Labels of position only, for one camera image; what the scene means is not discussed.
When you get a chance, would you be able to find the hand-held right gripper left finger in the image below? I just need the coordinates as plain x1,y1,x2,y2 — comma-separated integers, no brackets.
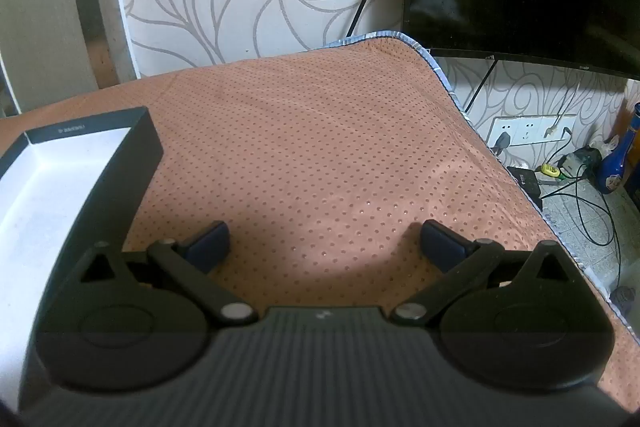
75,221,258,325

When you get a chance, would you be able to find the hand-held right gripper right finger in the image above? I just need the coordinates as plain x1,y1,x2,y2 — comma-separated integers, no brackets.
390,219,576,327

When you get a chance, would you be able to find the black box with white interior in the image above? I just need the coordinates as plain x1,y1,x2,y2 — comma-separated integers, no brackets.
0,107,166,413

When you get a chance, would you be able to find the black power adapter box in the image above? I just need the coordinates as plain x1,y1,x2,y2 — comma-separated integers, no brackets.
506,164,544,211

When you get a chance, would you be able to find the blue bottle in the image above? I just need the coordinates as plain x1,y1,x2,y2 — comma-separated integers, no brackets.
597,103,640,196

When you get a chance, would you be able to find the white wall socket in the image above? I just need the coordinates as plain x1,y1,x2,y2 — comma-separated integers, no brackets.
487,114,578,151

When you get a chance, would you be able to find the thin black cable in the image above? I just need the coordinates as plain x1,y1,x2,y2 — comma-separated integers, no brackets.
462,58,500,114

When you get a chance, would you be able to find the black floor cable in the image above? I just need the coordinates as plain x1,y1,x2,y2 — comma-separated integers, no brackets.
570,177,625,293

